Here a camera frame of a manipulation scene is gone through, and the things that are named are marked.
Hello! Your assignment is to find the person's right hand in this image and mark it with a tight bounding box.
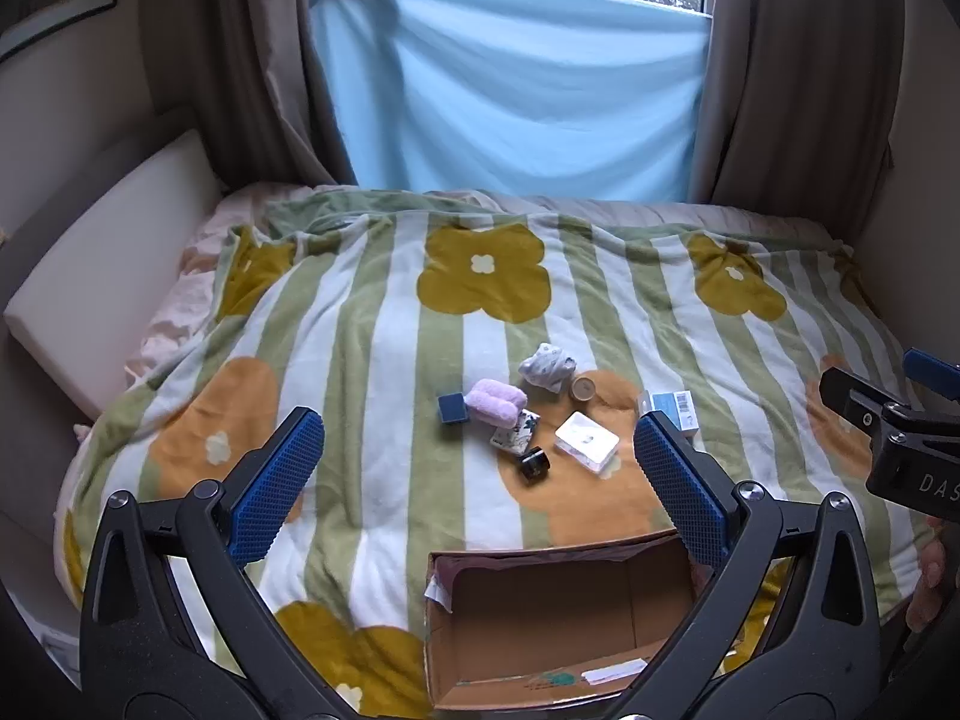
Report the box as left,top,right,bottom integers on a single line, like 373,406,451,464
904,538,949,635

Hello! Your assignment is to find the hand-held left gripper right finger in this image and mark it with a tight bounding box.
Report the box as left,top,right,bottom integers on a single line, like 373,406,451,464
611,411,882,720

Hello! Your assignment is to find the light blue window cloth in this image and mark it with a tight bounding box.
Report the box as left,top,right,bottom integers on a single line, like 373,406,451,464
307,0,713,205

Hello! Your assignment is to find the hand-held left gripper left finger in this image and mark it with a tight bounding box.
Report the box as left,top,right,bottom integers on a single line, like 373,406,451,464
79,406,355,720

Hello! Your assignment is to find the white foam cushion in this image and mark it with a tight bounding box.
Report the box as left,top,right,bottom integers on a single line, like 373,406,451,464
4,127,226,422

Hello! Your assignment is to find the striped floral blanket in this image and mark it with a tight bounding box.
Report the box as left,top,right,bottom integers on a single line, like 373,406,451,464
56,187,940,720

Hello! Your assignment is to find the small white printed packet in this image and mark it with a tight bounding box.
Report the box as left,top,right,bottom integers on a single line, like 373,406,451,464
489,409,543,457

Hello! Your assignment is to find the white and blue box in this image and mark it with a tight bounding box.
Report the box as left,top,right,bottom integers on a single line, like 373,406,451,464
637,390,699,438

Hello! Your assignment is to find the white plastic case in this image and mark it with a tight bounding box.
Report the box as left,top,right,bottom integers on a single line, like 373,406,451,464
553,411,622,476

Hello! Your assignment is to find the pink fluffy cloth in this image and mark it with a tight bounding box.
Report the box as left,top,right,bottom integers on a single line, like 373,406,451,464
465,379,528,429

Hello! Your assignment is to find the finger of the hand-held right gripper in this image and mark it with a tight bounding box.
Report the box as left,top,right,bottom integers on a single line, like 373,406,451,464
902,348,960,400
818,365,908,432

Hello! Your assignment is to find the brown curtain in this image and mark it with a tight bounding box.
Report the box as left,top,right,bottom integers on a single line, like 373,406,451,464
703,0,902,205
139,0,355,193

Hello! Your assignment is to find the white patterned fabric pouch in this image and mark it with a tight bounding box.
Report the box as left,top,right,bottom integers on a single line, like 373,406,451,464
517,343,577,395

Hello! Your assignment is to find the cardboard box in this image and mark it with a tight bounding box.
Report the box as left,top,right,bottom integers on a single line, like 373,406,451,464
424,529,722,713

